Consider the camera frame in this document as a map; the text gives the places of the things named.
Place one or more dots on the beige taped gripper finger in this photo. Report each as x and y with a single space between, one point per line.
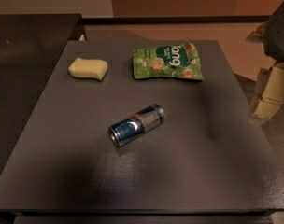
268 93

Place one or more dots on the dark side table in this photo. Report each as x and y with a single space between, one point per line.
30 47

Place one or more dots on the blue silver redbull can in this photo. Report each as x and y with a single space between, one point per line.
138 124

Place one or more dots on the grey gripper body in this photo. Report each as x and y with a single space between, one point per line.
279 36

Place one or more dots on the green snack bag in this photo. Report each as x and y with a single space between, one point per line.
178 61

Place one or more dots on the yellow sponge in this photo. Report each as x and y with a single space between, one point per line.
88 68

